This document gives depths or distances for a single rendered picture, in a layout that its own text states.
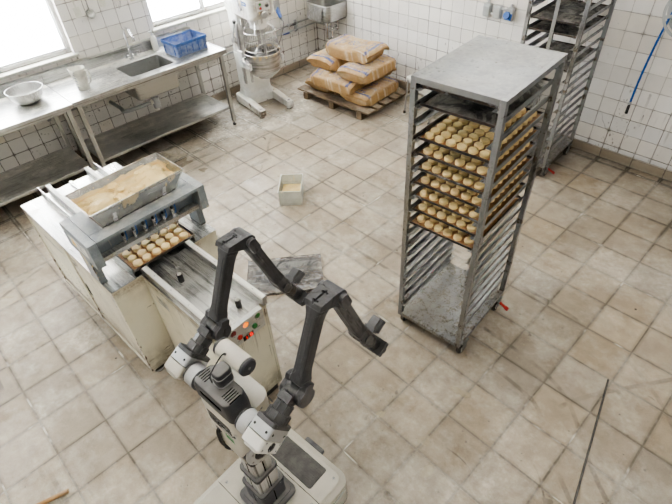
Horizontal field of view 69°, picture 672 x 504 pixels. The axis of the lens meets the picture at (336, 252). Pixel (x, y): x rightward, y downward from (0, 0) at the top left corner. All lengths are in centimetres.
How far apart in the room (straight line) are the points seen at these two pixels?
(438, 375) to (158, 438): 178
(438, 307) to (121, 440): 219
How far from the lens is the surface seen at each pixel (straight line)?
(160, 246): 305
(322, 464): 274
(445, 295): 357
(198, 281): 283
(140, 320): 318
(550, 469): 317
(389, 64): 618
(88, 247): 276
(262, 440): 171
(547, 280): 408
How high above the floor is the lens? 275
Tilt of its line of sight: 42 degrees down
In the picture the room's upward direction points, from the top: 4 degrees counter-clockwise
